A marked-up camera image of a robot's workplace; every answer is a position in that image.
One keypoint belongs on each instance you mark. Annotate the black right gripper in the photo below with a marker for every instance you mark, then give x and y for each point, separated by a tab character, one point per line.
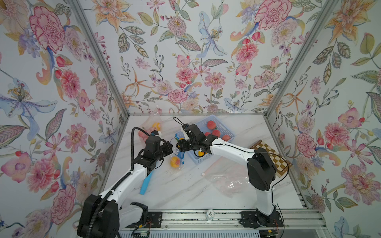
182	147

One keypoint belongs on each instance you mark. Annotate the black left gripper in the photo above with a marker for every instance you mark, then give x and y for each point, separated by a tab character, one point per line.
165	145

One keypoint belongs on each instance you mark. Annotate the clear blue-zipper zip bag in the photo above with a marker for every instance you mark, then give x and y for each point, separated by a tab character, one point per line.
176	152

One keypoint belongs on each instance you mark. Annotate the clear pink-zipper zip bag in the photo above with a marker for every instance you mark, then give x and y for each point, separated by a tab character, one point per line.
155	116

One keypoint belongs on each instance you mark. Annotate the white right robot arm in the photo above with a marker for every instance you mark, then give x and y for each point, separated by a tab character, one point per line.
261	169

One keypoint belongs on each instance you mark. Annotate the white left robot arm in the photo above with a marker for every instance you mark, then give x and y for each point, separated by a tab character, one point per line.
102	215

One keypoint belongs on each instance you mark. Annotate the pink peach in basket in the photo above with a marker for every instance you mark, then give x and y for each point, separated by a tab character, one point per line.
211	125

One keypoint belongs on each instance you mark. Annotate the red peach with green stem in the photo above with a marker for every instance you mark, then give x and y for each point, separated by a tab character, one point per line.
216	133

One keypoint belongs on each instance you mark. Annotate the crumpled clear pink bag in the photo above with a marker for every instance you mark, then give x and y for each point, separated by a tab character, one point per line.
228	177

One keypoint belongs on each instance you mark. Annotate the light blue perforated basket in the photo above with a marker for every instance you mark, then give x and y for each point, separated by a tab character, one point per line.
202	125

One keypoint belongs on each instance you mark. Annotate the blue toy microphone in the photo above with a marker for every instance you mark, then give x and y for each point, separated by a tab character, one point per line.
145	184

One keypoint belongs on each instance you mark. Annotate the wooden chessboard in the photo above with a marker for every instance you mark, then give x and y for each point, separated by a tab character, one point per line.
280	163

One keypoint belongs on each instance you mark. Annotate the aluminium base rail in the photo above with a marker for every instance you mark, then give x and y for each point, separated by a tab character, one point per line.
293	223

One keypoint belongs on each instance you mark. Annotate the aluminium left corner post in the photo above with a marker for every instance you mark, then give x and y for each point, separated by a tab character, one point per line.
89	34

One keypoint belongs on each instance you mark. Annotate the aluminium corner post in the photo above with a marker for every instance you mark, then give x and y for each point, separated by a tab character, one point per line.
301	55
89	34

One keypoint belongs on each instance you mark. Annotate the aluminium right corner post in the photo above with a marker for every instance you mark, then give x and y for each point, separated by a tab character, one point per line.
301	55

